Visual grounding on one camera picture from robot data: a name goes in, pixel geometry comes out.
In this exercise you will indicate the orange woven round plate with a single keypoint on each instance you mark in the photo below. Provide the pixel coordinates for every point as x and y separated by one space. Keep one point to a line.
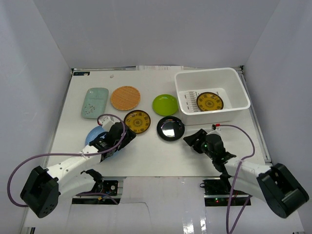
125 98

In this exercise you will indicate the blue label sticker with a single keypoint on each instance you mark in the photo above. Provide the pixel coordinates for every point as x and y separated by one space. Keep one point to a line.
81 73

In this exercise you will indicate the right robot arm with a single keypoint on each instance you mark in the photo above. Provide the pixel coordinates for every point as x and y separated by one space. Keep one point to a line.
274 185

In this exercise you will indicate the celadon rectangular plate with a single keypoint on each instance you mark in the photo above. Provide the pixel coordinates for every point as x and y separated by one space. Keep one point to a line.
94 103

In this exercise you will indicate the yellow patterned plate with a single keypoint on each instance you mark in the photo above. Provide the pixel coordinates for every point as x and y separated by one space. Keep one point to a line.
209 101
138 121

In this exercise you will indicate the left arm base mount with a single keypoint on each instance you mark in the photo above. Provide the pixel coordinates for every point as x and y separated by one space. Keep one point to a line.
103 193

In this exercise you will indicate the white dish rack insert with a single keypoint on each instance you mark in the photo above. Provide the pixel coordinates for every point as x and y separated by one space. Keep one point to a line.
191 97

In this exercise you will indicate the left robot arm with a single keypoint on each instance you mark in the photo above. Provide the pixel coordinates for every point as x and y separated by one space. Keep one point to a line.
75 175

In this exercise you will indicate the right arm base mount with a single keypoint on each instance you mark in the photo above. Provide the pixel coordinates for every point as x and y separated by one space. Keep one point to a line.
216 196

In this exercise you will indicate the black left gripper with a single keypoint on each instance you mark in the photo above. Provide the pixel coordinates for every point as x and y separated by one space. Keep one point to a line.
127 137

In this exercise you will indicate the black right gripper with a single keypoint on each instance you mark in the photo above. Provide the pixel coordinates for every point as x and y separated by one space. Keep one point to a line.
191 140

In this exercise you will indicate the white plastic bin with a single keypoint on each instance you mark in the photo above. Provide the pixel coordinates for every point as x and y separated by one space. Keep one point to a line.
223 81

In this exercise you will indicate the light blue round plate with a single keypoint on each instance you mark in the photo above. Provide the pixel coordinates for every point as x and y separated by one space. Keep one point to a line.
97 132

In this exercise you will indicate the black round plate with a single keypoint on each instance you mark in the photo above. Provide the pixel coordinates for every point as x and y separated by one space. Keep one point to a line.
170 128

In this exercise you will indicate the green round plate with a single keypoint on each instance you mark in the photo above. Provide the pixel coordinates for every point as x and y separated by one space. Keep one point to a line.
165 105

